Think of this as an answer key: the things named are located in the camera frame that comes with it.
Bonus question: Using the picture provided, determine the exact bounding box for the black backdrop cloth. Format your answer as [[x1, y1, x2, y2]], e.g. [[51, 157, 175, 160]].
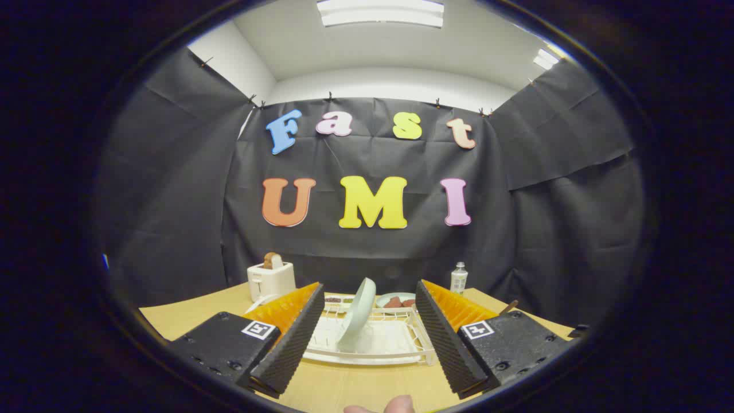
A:
[[97, 46, 646, 328]]

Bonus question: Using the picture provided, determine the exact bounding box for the white toaster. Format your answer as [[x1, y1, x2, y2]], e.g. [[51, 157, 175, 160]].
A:
[[247, 261, 296, 303]]

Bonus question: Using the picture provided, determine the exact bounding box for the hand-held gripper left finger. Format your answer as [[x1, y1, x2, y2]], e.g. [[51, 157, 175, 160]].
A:
[[168, 281, 326, 399]]

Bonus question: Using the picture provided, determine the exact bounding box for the white ribbed drain tray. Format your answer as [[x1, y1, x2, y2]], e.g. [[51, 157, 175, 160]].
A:
[[313, 315, 422, 356]]

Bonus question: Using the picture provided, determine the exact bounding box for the pale green serving dish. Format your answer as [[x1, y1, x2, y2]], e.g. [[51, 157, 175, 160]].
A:
[[376, 292, 416, 310]]

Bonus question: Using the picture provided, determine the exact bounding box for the large ceiling light panel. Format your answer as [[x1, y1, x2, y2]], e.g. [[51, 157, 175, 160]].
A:
[[317, 0, 445, 28]]

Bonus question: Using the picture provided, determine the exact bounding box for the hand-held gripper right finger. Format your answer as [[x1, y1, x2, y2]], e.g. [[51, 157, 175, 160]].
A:
[[414, 279, 576, 400]]

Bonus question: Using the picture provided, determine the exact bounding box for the white wire dish rack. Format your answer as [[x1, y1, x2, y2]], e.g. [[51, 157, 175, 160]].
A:
[[245, 293, 436, 367]]

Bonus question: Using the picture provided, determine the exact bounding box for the white divided condiment tray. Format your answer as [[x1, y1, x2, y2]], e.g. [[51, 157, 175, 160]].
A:
[[323, 294, 356, 313]]

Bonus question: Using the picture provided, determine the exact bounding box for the small ceiling light panel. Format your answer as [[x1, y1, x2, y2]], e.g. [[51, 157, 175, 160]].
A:
[[533, 48, 560, 71]]

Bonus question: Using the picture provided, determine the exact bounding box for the pale green plate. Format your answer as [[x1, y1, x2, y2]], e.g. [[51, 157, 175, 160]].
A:
[[335, 278, 377, 352]]

